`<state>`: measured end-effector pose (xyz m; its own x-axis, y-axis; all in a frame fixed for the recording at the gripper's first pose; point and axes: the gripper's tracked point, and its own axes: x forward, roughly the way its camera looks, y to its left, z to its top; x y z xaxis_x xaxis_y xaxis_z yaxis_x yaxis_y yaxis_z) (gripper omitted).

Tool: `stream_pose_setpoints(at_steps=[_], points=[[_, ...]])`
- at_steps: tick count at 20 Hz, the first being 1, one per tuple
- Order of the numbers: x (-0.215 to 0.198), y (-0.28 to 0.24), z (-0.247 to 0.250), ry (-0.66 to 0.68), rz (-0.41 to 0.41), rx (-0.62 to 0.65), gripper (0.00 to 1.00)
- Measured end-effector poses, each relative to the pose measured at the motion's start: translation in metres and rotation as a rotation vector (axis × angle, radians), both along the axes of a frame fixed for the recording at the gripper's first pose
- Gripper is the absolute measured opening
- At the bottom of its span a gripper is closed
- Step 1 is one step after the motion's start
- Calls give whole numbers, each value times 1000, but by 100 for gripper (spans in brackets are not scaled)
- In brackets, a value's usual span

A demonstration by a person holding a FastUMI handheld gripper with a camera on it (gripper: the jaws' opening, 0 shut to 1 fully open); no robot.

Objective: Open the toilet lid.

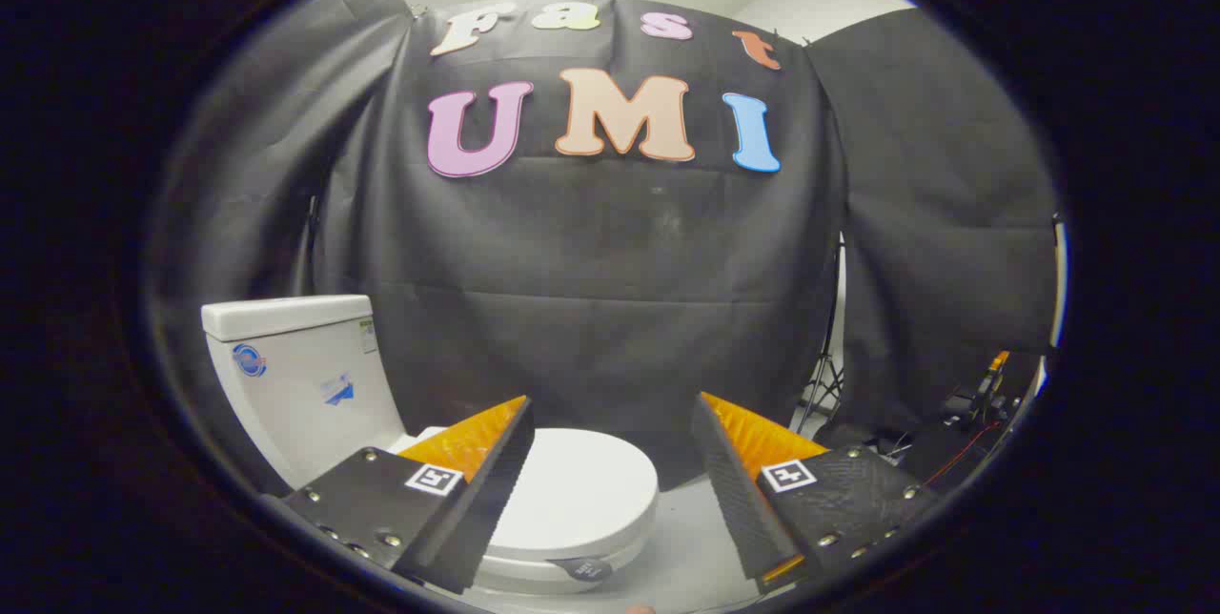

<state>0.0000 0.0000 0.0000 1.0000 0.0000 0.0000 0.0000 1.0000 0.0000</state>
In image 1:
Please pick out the white toilet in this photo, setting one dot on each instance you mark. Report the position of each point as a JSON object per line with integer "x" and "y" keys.
{"x": 286, "y": 385}

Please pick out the white toilet lid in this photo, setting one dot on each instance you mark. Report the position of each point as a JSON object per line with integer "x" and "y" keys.
{"x": 581, "y": 490}

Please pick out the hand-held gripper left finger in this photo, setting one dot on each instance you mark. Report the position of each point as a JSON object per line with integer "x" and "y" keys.
{"x": 491, "y": 490}

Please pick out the black backdrop cloth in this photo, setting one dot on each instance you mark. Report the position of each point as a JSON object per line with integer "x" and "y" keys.
{"x": 610, "y": 252}

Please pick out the black tripod stand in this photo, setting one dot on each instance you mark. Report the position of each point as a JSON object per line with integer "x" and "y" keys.
{"x": 827, "y": 376}

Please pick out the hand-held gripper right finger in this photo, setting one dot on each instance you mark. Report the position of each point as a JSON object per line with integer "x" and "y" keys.
{"x": 739, "y": 490}

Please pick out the black lid grip tab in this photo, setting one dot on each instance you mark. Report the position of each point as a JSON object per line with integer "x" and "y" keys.
{"x": 581, "y": 568}

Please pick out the black device with orange part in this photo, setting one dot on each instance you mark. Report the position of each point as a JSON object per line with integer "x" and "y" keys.
{"x": 982, "y": 395}

